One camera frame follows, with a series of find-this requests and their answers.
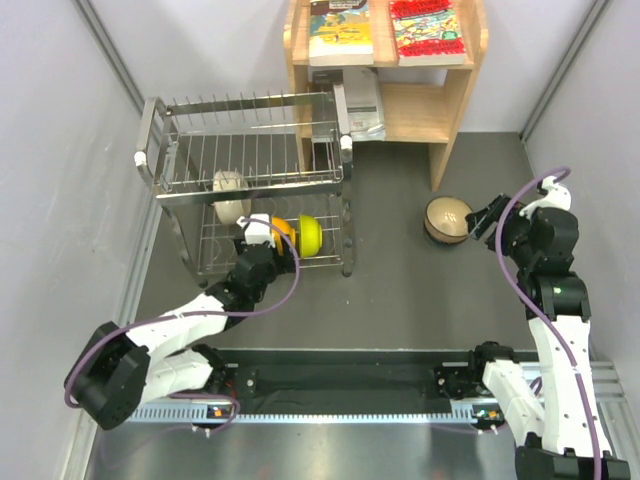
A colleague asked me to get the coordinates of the wooden shelf unit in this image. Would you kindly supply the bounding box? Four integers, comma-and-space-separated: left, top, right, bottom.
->
283, 0, 489, 191

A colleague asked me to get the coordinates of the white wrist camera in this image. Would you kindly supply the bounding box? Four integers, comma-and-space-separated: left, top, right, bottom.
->
519, 175, 572, 219
236, 213, 275, 248

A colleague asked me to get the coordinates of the steel two-tier dish rack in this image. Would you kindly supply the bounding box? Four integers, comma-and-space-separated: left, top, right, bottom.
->
134, 85, 355, 287

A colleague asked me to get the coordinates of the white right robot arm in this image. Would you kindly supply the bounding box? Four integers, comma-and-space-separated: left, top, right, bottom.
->
466, 195, 631, 479

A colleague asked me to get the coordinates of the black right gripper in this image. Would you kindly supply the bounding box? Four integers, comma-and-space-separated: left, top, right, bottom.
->
466, 193, 538, 269

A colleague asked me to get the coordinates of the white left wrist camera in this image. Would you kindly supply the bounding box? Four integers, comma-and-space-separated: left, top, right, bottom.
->
236, 213, 275, 248

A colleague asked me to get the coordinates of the cream ceramic bowl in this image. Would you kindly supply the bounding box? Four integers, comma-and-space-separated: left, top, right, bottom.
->
212, 170, 252, 225

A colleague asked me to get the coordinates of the yellow blue cover book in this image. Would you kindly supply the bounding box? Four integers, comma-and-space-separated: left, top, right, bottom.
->
308, 0, 374, 67

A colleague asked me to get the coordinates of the lime green bowl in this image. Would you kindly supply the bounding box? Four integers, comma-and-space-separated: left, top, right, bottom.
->
298, 215, 323, 258

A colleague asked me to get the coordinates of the dark blue bowl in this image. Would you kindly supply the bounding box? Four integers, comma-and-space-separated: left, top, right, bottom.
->
423, 225, 468, 246

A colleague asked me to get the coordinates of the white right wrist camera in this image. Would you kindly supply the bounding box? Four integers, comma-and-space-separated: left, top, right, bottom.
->
519, 175, 572, 219

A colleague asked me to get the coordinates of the orange bowl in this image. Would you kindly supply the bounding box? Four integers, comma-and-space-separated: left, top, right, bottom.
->
271, 216, 296, 256

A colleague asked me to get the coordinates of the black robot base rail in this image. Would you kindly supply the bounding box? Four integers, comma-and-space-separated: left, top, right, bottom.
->
199, 347, 556, 416

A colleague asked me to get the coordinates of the red colourful cover book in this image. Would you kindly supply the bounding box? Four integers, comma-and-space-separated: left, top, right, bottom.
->
389, 1, 466, 67

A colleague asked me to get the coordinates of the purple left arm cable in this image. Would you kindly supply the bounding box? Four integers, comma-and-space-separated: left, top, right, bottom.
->
63, 214, 302, 436

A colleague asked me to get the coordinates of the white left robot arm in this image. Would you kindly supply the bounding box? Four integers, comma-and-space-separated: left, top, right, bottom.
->
64, 242, 300, 430

